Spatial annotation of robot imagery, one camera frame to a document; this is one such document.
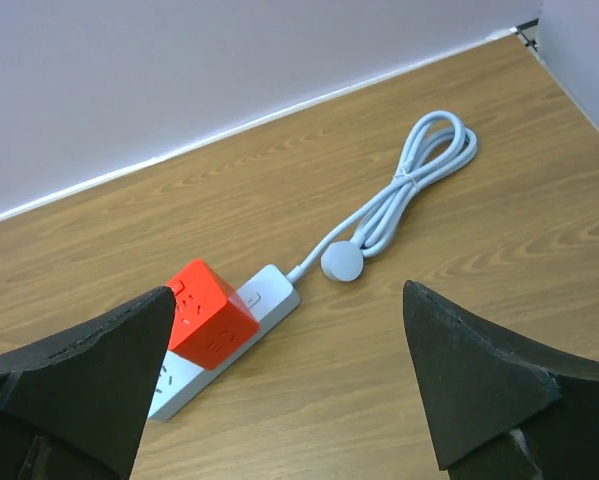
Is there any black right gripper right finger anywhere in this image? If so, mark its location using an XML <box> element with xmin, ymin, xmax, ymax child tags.
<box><xmin>403</xmin><ymin>281</ymin><xmax>599</xmax><ymax>479</ymax></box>

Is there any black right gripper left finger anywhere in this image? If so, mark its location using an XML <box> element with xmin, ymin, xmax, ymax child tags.
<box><xmin>0</xmin><ymin>286</ymin><xmax>175</xmax><ymax>479</ymax></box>

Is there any white-blue power strip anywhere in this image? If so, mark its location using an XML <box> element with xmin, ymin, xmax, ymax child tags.
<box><xmin>148</xmin><ymin>264</ymin><xmax>300</xmax><ymax>422</ymax></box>

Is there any light blue strip cable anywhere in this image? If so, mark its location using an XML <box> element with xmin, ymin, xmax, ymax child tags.
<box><xmin>286</xmin><ymin>110</ymin><xmax>479</xmax><ymax>284</ymax></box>

